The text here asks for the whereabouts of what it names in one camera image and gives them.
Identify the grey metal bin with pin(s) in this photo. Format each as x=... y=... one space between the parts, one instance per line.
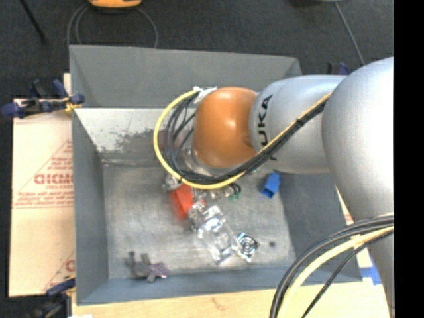
x=132 y=210

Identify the black cylinder on white bracket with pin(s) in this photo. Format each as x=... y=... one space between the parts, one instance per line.
x=236 y=189

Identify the brown cardboard board, red print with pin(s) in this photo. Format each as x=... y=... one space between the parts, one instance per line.
x=39 y=237

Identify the clear square glass piece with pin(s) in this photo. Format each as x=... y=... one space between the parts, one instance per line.
x=247 y=245

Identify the grey-purple toy animal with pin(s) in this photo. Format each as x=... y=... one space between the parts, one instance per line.
x=145 y=267

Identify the blue plastic block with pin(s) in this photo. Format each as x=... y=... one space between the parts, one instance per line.
x=271 y=185

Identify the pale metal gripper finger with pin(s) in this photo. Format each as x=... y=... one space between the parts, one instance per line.
x=171 y=183

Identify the clear plastic bottle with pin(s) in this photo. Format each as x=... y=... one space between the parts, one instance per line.
x=213 y=234

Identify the orange-red plastic block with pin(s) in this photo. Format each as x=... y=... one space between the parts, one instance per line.
x=181 y=202

